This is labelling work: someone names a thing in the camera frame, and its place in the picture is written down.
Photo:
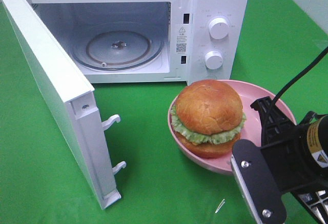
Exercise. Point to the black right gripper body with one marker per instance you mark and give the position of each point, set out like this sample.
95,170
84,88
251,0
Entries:
298,157

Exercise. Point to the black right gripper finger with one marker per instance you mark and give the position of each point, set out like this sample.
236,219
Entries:
273,121

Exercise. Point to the burger with lettuce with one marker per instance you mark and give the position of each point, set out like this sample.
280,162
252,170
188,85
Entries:
207,118

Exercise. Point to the round microwave door button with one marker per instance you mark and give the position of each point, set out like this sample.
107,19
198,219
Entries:
211,77

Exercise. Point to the white microwave door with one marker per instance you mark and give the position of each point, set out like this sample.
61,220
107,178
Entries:
70,98

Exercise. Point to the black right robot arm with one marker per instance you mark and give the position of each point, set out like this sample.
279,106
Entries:
314,201

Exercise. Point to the clear tape patch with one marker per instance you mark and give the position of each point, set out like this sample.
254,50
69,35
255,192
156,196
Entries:
221,204

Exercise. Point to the lower white microwave knob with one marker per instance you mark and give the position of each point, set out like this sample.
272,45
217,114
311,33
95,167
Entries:
213,60

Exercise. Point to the white microwave knob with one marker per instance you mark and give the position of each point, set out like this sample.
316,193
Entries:
213,60
219,27

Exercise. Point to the upper white microwave knob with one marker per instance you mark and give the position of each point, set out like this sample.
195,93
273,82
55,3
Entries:
219,27

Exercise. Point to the white microwave oven body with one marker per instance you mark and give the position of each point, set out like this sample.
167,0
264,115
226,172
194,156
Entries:
182,59

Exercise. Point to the glass microwave turntable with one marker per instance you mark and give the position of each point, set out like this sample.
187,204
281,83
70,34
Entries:
118,46

